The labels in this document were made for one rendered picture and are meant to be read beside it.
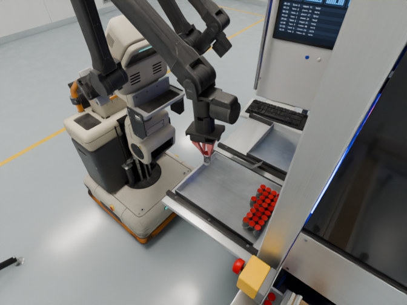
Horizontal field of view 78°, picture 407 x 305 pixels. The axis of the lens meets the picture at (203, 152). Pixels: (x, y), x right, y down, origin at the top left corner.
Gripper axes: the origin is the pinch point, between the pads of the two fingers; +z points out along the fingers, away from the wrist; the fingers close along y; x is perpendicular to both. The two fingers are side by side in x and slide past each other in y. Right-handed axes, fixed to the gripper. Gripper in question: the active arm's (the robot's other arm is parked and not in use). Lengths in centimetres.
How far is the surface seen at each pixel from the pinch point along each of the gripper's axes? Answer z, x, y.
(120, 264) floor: 108, -6, -65
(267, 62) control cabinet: 5, 90, 3
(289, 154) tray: 25, 37, 24
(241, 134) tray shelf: 23.1, 42.4, 0.4
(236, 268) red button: 15.1, -24.7, 16.4
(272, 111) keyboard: 27, 75, 10
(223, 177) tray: 24.4, 13.6, 0.6
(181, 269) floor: 111, 6, -27
